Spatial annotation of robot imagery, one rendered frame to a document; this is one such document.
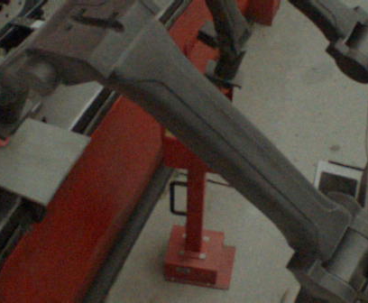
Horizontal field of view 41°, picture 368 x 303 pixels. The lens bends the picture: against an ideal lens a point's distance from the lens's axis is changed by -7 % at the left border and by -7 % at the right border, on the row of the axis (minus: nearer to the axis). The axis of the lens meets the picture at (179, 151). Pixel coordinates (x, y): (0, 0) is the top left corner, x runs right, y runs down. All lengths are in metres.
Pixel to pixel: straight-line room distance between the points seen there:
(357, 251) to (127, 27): 0.34
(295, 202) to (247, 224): 1.63
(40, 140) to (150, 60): 0.67
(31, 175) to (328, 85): 2.09
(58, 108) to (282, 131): 1.42
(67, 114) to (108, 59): 0.90
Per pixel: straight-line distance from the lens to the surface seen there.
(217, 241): 1.93
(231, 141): 0.45
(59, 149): 1.03
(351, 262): 0.57
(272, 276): 2.01
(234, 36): 1.18
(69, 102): 1.32
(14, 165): 1.03
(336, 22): 0.88
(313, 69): 2.91
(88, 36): 0.41
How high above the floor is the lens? 1.74
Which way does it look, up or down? 47 degrees down
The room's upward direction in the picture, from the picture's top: straight up
